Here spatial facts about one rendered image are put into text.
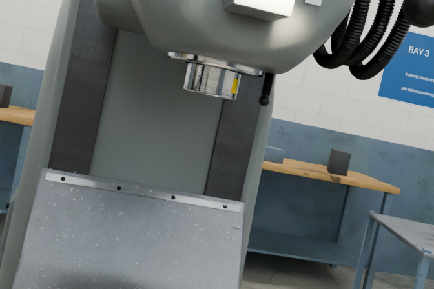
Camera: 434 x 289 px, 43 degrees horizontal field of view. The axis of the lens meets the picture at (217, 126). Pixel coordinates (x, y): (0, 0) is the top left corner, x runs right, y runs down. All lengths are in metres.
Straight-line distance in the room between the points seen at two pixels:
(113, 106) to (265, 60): 0.46
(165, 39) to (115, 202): 0.46
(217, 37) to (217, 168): 0.49
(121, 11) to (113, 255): 0.39
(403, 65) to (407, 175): 1.02
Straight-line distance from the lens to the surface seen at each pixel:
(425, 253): 2.50
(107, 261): 0.84
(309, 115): 5.00
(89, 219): 0.85
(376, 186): 4.40
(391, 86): 5.30
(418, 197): 5.56
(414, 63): 5.41
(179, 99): 0.86
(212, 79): 0.47
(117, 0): 0.59
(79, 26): 0.85
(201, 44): 0.42
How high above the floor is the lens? 1.28
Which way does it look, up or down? 3 degrees down
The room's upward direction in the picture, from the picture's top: 12 degrees clockwise
